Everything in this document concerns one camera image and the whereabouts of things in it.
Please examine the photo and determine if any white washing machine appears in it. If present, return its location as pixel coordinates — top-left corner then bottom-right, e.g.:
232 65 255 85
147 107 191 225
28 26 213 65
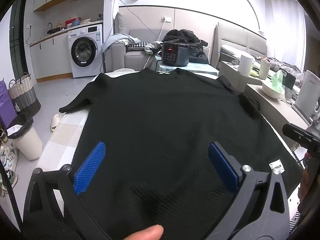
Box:
68 24 104 78

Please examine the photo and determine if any green plastic bag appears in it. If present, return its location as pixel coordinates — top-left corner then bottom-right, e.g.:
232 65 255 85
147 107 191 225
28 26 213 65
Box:
271 70 288 98

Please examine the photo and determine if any white curtain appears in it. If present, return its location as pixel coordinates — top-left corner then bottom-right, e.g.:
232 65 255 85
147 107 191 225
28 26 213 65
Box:
271 0 307 65

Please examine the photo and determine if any light blue blanket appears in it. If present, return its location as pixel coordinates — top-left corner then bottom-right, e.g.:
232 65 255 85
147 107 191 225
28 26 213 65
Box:
101 33 140 53

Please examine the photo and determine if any grey white jacket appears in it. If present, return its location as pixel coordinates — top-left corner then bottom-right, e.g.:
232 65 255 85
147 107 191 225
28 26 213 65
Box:
145 41 165 55

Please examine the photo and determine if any grey padded headboard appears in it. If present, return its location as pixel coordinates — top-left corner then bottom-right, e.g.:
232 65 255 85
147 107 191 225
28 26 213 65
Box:
215 22 267 68

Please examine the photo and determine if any black knit sweater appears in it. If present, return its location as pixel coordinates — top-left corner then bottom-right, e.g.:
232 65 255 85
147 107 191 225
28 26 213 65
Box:
59 67 304 240

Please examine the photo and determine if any white cylindrical container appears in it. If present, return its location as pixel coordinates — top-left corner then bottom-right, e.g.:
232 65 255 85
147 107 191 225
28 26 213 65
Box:
237 54 255 77

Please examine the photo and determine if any dark rice cooker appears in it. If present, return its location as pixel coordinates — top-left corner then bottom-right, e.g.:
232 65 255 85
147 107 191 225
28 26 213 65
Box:
161 41 190 67

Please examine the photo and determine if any white trash bin black liner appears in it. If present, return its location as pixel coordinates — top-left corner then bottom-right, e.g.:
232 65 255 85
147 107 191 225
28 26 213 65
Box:
6 112 43 160

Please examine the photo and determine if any striped cloth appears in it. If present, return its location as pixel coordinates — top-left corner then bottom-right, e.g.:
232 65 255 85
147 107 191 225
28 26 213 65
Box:
289 210 302 234

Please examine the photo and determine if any woven laundry basket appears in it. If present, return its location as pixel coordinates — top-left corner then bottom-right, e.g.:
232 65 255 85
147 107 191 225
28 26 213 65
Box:
7 73 42 117

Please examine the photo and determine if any red box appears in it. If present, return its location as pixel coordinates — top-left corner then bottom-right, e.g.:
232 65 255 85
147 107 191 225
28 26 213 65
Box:
65 17 82 27

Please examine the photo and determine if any plaid tablecloth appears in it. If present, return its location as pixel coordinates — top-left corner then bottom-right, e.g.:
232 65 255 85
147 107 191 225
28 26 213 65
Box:
36 71 304 240

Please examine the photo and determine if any grey side counter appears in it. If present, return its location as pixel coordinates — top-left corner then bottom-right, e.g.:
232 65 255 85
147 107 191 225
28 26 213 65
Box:
219 60 313 133

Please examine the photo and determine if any white kitchen base cabinet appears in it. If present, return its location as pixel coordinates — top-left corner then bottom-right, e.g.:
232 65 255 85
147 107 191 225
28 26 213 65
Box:
29 27 73 82

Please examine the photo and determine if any white bowl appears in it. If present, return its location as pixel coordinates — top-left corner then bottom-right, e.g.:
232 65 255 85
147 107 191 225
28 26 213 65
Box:
262 81 285 99

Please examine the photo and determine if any dark green box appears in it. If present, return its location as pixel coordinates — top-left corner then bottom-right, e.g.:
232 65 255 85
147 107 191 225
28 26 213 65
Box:
284 72 297 90

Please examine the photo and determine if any grey quilt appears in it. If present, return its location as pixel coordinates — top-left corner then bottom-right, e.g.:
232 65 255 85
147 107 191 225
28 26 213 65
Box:
265 57 304 80

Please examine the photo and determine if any cream slipper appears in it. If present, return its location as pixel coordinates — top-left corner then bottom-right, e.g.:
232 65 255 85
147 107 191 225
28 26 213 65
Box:
51 114 62 132

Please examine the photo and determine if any white air purifier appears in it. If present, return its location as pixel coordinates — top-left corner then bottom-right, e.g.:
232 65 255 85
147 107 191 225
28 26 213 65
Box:
295 69 320 117

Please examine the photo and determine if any person's right hand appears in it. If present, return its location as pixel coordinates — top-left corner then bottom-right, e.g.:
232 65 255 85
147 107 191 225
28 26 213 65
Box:
299 152 312 205

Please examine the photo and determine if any white sneaker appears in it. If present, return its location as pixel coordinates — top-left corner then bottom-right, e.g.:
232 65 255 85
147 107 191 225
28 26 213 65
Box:
0 169 18 197
0 142 18 170

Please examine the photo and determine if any dark glass door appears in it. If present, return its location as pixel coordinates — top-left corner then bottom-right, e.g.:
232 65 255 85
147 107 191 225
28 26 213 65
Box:
9 0 29 79

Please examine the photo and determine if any purple bag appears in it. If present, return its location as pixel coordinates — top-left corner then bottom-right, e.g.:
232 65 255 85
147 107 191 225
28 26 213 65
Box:
0 79 18 130

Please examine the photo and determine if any houndstooth pillow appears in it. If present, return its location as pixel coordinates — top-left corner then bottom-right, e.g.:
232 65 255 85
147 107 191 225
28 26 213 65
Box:
127 41 150 52

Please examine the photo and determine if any white chair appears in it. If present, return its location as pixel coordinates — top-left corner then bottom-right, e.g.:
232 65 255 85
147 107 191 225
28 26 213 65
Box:
104 68 139 77

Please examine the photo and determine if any grey sofa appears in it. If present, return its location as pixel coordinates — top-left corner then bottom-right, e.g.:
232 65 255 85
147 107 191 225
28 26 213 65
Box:
101 12 218 72

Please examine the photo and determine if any person's left hand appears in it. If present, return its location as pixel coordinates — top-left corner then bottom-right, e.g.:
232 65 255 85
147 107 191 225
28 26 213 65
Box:
124 225 165 240

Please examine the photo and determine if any black jacket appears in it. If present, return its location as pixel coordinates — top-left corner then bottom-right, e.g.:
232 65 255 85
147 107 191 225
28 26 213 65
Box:
166 29 209 64

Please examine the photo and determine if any white cup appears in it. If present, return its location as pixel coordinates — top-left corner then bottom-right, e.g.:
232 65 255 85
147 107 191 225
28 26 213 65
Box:
259 59 271 79

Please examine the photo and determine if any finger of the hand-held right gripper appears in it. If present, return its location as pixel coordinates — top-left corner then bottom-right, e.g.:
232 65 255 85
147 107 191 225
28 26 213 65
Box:
282 123 320 147

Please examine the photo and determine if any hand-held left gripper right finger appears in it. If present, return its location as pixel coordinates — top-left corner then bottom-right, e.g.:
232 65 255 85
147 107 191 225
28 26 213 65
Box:
200 141 292 240

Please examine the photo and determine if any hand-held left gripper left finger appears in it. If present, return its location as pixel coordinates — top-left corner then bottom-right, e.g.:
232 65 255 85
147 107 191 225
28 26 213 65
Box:
24 141 118 240

